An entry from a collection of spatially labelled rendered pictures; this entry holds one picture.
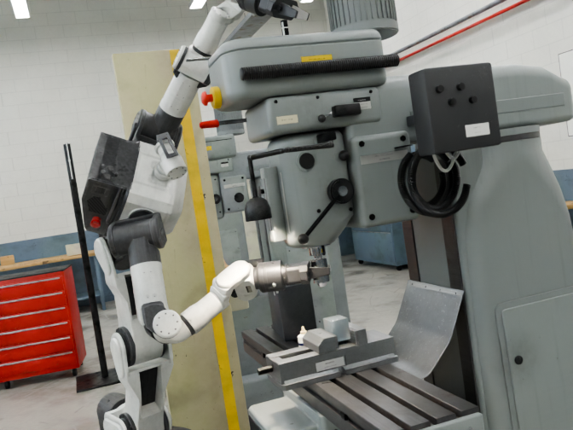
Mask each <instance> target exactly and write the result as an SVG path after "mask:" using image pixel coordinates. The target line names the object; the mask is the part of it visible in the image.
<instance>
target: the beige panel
mask: <svg viewBox="0 0 573 430"><path fill-rule="evenodd" d="M178 51H179V49H166V50H154V51H143V52H131V53H119V54H113V56H112V59H113V69H114V74H115V80H116V85H117V91H118V96H119V105H120V112H121V117H122V122H123V127H124V138H125V140H128V139H129V136H130V133H131V127H132V124H133V121H134V119H135V117H136V114H137V113H138V112H139V111H140V110H141V109H144V110H147V112H149V113H152V114H155V112H156V110H157V108H158V106H159V104H160V102H161V100H162V98H163V96H164V94H165V93H166V91H167V89H168V87H169V85H170V82H171V80H172V78H173V76H174V73H173V69H174V68H173V66H172V65H173V63H174V60H175V59H176V57H177V53H178ZM200 122H202V118H201V111H200V101H199V96H198V91H197V93H196V95H195V97H194V99H193V100H192V102H191V104H190V106H189V108H188V111H187V112H186V114H185V116H184V118H183V120H182V123H181V125H182V137H181V140H180V142H179V145H178V147H177V152H178V153H179V154H180V155H181V156H182V159H183V161H184V163H185V165H186V167H187V168H188V175H187V182H186V189H185V195H184V201H183V207H182V214H181V216H180V218H179V219H178V221H177V224H176V226H175V228H174V230H173V231H172V232H171V233H170V234H168V235H166V238H167V242H166V244H165V247H164V248H160V249H159V252H160V257H161V263H162V271H163V277H164V283H165V293H166V298H167V302H168V307H169V310H172V311H175V312H176V313H177V314H178V315H179V316H181V315H180V314H181V313H183V312H184V311H185V310H187V309H188V308H189V306H191V305H194V304H195V303H197V302H198V301H200V300H201V299H202V298H204V297H205V296H206V295H207V294H208V293H209V292H210V289H211V286H212V281H213V279H214V278H215V277H216V276H218V274H220V273H221V272H222V271H223V270H225V266H224V260H223V250H222V244H221V238H220V233H219V227H218V221H217V211H216V206H215V200H214V194H213V188H212V183H211V173H210V167H209V161H208V156H207V150H206V145H205V134H204V129H201V128H200ZM172 352H173V368H172V371H171V376H170V379H169V381H168V384H167V387H166V389H165V390H166V396H167V401H168V406H169V411H170V413H171V419H172V426H174V427H185V428H189V429H191V430H250V425H249V420H248V414H247V408H246V398H245V393H244V387H243V381H242V375H241V370H240V360H239V354H238V348H237V343H236V337H235V331H234V321H233V315H232V310H231V304H230V299H229V306H228V307H227V308H225V309H224V310H223V311H222V312H220V313H219V314H218V315H217V316H215V317H214V318H213V319H212V320H210V321H209V323H208V324H207V325H206V326H205V327H204V328H203V329H201V330H200V331H199V332H198V333H197V334H193V335H192V336H190V337H188V338H187V339H186V340H185V341H183V342H181V343H176V344H172Z"/></svg>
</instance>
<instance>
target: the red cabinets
mask: <svg viewBox="0 0 573 430"><path fill-rule="evenodd" d="M85 356H86V350H85V344H84V335H83V330H82V324H81V319H80V314H79V308H78V299H77V294H76V288H75V283H74V278H73V273H72V264H67V265H62V266H56V267H50V268H45V269H40V270H30V271H25V272H20V273H14V274H8V275H3V276H0V383H1V382H4V386H5V388H6V389H10V381H14V380H19V379H23V378H28V377H33V376H37V375H45V374H50V373H54V372H59V371H63V370H68V369H72V374H73V376H75V375H78V371H77V368H79V367H80V366H81V365H83V361H84V358H85Z"/></svg>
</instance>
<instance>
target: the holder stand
mask: <svg viewBox="0 0 573 430"><path fill-rule="evenodd" d="M268 295H269V305H270V311H271V317H272V323H273V329H274V330H275V331H276V333H277V334H278V335H279V336H280V337H281V338H282V339H283V340H284V341H289V340H297V339H298V335H300V332H301V331H302V327H304V329H305V330H306V331H308V330H311V329H316V328H317V327H316V321H315V310H314V304H313V299H312V292H311V286H310V284H303V285H302V284H301V283H299V284H293V285H290V286H287V285H286V289H285V290H281V291H279V293H276V291H274V292H268Z"/></svg>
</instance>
